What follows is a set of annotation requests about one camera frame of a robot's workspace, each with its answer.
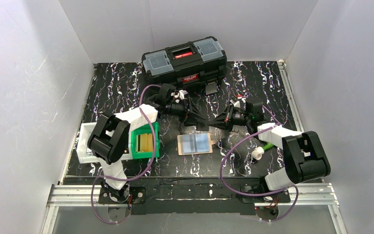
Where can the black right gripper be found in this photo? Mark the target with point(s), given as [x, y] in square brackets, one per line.
[227, 117]

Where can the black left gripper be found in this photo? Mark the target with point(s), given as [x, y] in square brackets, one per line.
[188, 111]

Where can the yellow cards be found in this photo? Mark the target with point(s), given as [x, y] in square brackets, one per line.
[144, 142]

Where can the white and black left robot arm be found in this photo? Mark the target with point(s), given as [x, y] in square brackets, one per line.
[113, 135]

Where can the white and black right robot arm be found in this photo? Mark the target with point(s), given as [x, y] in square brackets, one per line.
[303, 154]

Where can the green plastic bin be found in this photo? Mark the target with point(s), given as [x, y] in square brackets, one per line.
[132, 143]

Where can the black plastic toolbox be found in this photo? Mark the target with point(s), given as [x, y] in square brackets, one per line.
[191, 66]

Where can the white plastic bin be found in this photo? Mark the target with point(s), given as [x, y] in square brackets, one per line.
[84, 154]

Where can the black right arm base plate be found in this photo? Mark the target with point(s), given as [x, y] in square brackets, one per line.
[267, 201]

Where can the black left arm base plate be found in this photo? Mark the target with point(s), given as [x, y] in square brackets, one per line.
[132, 195]

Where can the aluminium front rail frame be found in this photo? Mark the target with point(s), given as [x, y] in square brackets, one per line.
[316, 211]

